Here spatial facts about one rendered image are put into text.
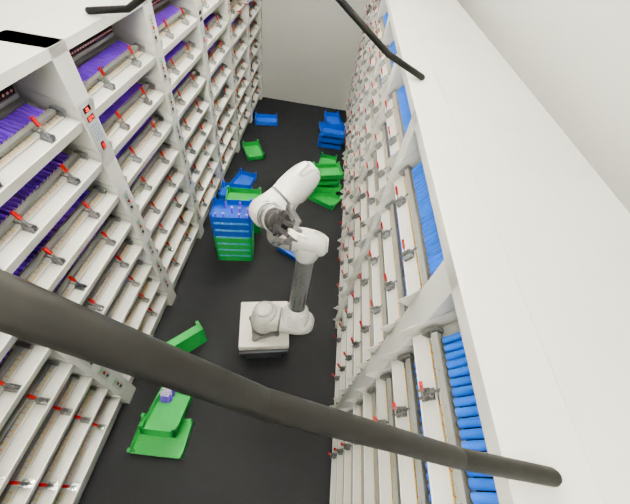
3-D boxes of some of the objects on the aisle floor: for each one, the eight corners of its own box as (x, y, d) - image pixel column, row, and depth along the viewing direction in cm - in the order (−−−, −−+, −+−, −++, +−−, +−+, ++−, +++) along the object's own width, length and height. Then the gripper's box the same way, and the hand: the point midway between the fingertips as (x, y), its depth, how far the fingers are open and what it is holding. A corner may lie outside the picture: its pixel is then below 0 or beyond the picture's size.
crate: (164, 388, 202) (163, 380, 198) (195, 392, 203) (194, 384, 199) (140, 433, 175) (138, 425, 172) (175, 438, 176) (174, 429, 172)
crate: (194, 421, 192) (192, 418, 186) (182, 459, 180) (179, 458, 173) (146, 415, 191) (141, 412, 185) (130, 453, 178) (125, 451, 172)
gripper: (256, 234, 96) (279, 258, 75) (272, 196, 94) (300, 209, 74) (277, 242, 100) (305, 267, 79) (293, 205, 98) (325, 220, 77)
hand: (297, 235), depth 79 cm, fingers closed
